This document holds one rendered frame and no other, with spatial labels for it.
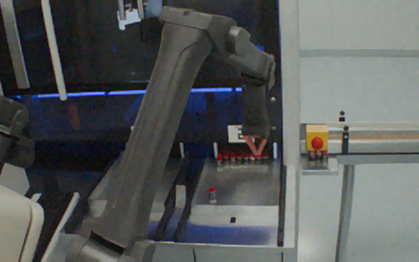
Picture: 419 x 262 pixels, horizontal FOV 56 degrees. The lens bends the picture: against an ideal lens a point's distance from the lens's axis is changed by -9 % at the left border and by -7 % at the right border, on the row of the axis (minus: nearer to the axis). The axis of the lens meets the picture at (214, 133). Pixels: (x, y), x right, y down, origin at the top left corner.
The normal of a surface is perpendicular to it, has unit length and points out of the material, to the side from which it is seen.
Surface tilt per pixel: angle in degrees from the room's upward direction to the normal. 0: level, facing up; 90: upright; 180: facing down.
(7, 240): 90
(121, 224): 55
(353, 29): 90
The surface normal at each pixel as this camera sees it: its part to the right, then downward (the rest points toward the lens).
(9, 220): 0.85, 0.16
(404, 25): -0.16, 0.43
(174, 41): -0.25, -0.16
